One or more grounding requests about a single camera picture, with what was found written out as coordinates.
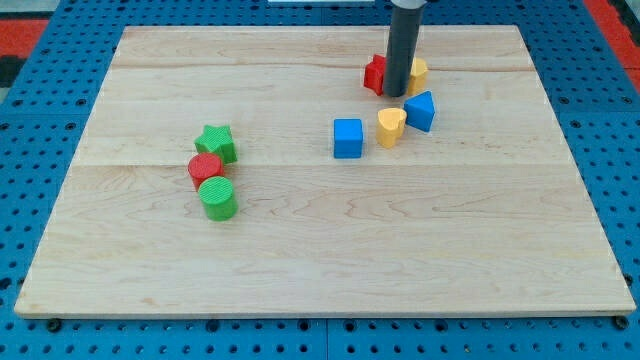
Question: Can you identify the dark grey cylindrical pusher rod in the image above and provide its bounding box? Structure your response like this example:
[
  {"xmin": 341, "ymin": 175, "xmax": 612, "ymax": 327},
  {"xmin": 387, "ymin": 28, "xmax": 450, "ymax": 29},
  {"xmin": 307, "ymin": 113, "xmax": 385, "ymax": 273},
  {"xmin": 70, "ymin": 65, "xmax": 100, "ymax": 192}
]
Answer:
[{"xmin": 383, "ymin": 0, "xmax": 427, "ymax": 97}]

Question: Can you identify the red star block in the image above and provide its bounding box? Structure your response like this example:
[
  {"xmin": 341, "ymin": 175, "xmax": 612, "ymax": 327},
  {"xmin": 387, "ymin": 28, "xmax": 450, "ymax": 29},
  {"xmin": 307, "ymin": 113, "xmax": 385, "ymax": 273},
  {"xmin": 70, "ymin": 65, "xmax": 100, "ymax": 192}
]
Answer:
[{"xmin": 363, "ymin": 54, "xmax": 386, "ymax": 96}]

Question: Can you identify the green star block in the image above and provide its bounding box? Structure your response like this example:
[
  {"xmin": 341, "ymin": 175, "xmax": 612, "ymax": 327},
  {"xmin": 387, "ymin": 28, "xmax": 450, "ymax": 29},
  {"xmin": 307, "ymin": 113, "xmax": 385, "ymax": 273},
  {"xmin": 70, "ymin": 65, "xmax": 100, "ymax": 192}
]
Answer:
[{"xmin": 194, "ymin": 125, "xmax": 237, "ymax": 164}]

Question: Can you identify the yellow block behind rod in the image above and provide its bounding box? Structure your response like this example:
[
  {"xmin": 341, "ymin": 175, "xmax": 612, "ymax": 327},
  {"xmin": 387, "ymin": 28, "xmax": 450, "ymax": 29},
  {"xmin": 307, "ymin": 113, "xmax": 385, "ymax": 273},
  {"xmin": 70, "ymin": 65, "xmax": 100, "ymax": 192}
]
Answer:
[{"xmin": 406, "ymin": 57, "xmax": 428, "ymax": 96}]

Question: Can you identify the blue triangular prism block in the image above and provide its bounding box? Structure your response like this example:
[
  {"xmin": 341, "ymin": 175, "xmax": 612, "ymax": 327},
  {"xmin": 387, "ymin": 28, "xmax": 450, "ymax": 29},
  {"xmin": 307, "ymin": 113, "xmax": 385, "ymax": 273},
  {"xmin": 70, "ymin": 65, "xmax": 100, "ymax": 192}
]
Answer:
[{"xmin": 403, "ymin": 91, "xmax": 436, "ymax": 132}]

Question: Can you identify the yellow heart block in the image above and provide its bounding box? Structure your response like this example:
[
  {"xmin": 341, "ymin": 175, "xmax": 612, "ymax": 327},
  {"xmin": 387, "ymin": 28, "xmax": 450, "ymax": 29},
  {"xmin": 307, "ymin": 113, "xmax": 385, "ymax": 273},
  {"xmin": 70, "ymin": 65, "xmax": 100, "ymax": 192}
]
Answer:
[{"xmin": 376, "ymin": 108, "xmax": 407, "ymax": 148}]

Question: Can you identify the blue cube block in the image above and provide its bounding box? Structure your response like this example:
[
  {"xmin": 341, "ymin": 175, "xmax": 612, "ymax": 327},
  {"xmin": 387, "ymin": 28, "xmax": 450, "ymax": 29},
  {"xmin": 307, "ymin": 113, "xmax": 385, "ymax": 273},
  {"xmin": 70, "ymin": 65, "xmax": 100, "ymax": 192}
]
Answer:
[{"xmin": 333, "ymin": 119, "xmax": 364, "ymax": 158}]

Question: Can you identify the light wooden board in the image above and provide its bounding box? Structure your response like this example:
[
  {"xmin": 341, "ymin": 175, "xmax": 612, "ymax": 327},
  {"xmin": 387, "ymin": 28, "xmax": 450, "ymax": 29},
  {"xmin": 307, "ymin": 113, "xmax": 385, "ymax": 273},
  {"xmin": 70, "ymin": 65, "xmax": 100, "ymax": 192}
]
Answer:
[{"xmin": 15, "ymin": 25, "xmax": 636, "ymax": 319}]

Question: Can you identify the red cylinder block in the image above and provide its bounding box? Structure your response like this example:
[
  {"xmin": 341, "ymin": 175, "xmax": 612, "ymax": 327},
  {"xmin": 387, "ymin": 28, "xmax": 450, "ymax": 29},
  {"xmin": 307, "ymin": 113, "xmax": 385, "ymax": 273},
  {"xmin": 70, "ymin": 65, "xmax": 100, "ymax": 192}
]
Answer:
[{"xmin": 187, "ymin": 152, "xmax": 224, "ymax": 190}]

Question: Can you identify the green cylinder block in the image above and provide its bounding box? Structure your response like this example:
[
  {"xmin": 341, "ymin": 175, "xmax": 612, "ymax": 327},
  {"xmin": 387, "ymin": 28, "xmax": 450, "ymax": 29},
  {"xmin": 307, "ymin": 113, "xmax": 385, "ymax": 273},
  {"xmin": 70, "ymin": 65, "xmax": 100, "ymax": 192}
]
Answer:
[{"xmin": 198, "ymin": 176, "xmax": 238, "ymax": 221}]

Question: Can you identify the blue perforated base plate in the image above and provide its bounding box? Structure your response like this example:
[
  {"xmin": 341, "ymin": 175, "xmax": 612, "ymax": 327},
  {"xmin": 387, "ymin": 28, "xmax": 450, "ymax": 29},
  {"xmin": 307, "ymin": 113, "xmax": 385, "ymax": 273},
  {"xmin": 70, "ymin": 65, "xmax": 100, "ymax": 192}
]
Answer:
[{"xmin": 1, "ymin": 0, "xmax": 639, "ymax": 359}]

